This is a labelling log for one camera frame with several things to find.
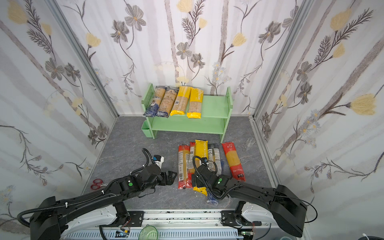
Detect clear blue-end spaghetti bag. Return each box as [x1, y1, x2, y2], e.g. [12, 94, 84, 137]
[207, 144, 224, 206]

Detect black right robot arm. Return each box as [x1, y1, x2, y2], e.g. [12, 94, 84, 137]
[192, 156, 315, 238]

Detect red spaghetti bag under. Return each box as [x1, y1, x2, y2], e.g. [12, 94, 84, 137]
[178, 145, 192, 189]

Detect red spaghetti bag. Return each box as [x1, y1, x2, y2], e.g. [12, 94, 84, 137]
[222, 142, 246, 182]
[187, 142, 196, 174]

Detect yellow spaghetti bag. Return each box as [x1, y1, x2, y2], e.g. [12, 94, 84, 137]
[193, 140, 208, 196]
[187, 88, 204, 119]
[170, 86, 192, 116]

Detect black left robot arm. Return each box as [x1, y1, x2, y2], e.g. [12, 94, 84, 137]
[17, 148, 178, 240]

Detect blue clear spaghetti bag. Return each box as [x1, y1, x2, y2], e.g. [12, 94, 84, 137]
[143, 86, 167, 117]

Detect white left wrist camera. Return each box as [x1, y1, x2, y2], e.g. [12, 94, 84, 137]
[153, 155, 165, 169]

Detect green wooden two-tier shelf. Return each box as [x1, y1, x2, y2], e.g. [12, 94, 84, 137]
[141, 87, 234, 143]

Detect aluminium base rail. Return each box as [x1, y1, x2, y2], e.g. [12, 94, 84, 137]
[61, 207, 255, 240]

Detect blue brown spaghetti bag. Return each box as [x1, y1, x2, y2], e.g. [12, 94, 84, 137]
[156, 87, 179, 118]

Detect red handled scissors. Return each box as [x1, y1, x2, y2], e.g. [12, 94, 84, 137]
[91, 179, 104, 190]

